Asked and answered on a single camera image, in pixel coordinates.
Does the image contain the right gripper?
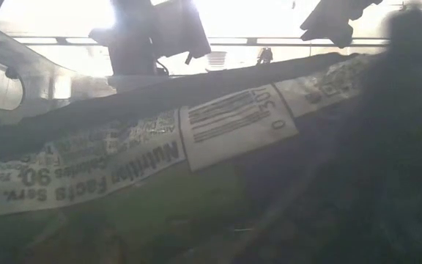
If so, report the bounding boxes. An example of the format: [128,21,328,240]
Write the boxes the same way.
[300,0,384,48]

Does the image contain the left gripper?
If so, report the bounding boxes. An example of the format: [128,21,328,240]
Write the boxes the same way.
[88,0,212,78]

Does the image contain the blue granola bar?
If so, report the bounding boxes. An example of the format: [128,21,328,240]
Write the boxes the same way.
[0,51,380,264]

